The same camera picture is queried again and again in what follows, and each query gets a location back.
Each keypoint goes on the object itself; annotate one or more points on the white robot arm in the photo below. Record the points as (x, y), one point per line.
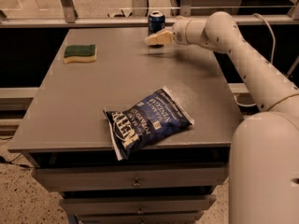
(264, 153)

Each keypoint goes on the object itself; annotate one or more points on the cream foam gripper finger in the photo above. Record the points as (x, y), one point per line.
(160, 38)

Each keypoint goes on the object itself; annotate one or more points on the blue pepsi can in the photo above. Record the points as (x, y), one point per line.
(156, 22)

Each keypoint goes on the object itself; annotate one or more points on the grey drawer cabinet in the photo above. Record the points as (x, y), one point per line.
(65, 132)

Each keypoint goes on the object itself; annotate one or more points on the green and yellow sponge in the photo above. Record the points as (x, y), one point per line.
(80, 54)

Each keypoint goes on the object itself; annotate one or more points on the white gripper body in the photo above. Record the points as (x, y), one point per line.
(178, 32)

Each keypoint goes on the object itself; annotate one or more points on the blue kettle chips bag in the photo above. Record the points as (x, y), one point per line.
(151, 120)

